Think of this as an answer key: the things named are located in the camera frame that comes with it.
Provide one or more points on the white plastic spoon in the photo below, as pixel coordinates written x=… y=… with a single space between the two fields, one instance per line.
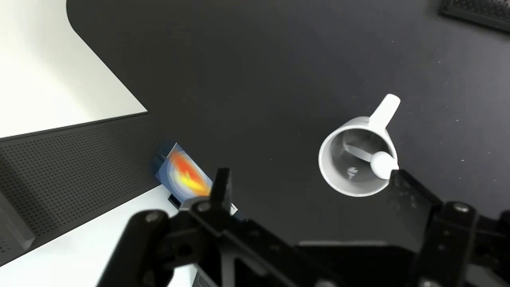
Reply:
x=380 y=163

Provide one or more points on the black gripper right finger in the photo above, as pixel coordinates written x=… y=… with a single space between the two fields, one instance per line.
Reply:
x=452 y=233

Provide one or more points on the blue orange printed box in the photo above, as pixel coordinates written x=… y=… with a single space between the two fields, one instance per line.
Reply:
x=184 y=175

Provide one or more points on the white ceramic mug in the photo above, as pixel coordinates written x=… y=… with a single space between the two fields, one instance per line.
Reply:
x=340 y=175

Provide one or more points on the black mesh side panel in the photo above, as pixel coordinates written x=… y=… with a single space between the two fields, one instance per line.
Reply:
x=58 y=175

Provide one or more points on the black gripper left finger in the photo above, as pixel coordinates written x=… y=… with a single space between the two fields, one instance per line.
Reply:
x=176 y=247

